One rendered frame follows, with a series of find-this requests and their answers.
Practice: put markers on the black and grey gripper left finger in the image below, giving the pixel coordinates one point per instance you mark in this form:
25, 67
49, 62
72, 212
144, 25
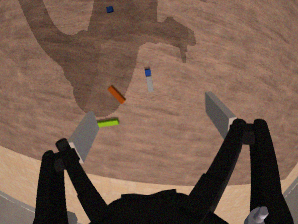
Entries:
50, 200

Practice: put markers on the orange rod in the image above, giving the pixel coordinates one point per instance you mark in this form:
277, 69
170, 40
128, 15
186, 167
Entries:
116, 94

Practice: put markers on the lime green rod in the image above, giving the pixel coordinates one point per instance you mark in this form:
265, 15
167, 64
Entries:
108, 122

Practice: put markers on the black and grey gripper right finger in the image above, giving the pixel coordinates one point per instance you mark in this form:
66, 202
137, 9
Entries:
267, 204

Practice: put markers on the grey rod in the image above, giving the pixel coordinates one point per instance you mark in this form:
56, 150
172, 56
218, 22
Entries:
149, 83

